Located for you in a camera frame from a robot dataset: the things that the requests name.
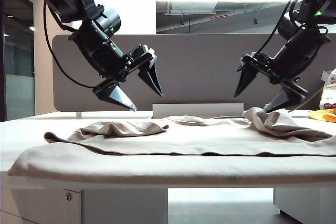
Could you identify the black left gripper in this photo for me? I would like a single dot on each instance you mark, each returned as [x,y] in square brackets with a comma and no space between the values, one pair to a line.
[136,57]

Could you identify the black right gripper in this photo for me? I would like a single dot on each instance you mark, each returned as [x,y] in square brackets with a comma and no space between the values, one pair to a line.
[267,69]

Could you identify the beige T-shirt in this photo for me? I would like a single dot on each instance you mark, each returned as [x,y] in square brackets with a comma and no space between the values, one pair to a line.
[157,161]

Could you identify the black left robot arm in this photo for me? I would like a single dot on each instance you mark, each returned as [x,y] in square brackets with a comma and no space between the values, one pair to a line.
[89,30]

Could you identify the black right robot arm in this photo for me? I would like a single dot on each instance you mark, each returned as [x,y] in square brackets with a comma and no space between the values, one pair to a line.
[304,37]

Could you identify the grey desk divider panel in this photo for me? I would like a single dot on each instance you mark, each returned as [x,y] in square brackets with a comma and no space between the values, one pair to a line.
[197,82]

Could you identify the yellow cloth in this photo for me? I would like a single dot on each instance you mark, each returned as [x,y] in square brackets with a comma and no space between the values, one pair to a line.
[323,116]

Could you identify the white printed plastic bag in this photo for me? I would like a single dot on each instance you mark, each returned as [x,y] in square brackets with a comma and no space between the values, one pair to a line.
[329,93]

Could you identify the red ceiling sign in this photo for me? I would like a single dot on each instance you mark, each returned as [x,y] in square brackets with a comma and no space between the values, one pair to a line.
[218,17]

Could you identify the white plain cabinet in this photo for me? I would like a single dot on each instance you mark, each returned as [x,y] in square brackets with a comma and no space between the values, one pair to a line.
[307,203]

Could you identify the white drawer cabinet with lock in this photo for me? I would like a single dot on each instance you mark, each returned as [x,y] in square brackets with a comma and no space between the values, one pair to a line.
[105,207]

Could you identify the dark glass door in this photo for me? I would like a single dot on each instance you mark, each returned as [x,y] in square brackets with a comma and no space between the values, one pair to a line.
[15,51]

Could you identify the silver drawer lock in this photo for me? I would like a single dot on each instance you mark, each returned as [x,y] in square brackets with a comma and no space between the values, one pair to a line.
[68,197]

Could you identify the white divider support bracket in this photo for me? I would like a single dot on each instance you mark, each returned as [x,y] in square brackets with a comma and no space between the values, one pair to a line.
[79,115]

